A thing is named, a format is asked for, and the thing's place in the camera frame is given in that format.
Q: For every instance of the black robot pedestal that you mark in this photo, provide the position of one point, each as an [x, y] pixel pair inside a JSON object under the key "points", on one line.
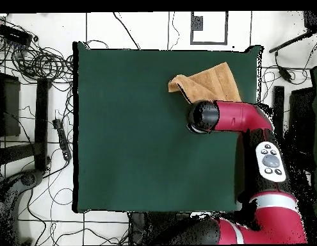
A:
{"points": [[148, 228]]}

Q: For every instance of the black rod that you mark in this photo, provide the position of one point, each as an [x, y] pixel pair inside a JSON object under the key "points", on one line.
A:
{"points": [[288, 44]]}

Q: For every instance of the black power adapter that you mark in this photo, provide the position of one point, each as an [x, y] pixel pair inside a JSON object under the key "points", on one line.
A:
{"points": [[285, 74]]}

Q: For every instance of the black rectangular box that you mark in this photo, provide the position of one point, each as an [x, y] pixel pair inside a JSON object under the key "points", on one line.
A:
{"points": [[14, 34]]}

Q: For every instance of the black furniture block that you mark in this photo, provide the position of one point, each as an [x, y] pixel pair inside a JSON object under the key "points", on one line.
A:
{"points": [[9, 107], [301, 115]]}

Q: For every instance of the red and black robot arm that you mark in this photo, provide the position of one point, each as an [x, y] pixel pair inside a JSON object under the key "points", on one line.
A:
{"points": [[237, 115]]}

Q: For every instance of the orange terry towel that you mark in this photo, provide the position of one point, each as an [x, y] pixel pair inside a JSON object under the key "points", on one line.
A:
{"points": [[209, 84]]}

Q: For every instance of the dark green table cloth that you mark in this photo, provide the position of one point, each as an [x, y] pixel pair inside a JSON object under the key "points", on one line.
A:
{"points": [[122, 128]]}

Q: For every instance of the dark stand base with knob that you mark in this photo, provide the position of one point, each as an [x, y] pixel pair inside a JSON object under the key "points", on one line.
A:
{"points": [[22, 184]]}

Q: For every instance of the black stand bar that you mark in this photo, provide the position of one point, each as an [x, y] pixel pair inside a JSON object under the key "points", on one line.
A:
{"points": [[41, 123], [278, 102]]}

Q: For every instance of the black power strip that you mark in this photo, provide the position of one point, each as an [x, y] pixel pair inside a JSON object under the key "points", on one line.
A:
{"points": [[63, 141]]}

